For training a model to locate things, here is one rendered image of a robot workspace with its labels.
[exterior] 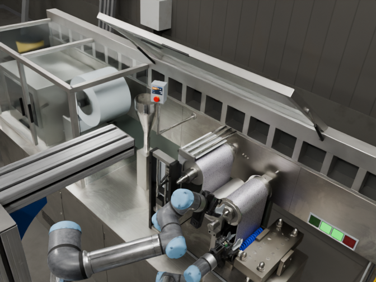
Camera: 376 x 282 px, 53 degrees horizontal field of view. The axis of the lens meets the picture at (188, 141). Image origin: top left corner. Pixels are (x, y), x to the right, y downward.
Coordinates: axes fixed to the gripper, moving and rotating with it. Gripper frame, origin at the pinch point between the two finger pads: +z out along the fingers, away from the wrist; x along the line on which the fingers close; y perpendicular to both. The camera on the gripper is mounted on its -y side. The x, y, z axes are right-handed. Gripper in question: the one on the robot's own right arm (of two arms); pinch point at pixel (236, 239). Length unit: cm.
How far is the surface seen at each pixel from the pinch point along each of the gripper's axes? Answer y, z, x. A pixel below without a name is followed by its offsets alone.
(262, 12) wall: 43, 226, 147
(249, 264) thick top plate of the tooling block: -6.0, -3.7, -11.2
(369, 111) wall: -15, 223, 16
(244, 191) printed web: 22.3, 9.1, 6.1
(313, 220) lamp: 9.9, 30.1, -23.3
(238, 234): 3.5, 0.0, -0.2
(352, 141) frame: 57, 36, -26
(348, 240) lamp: 10, 30, -42
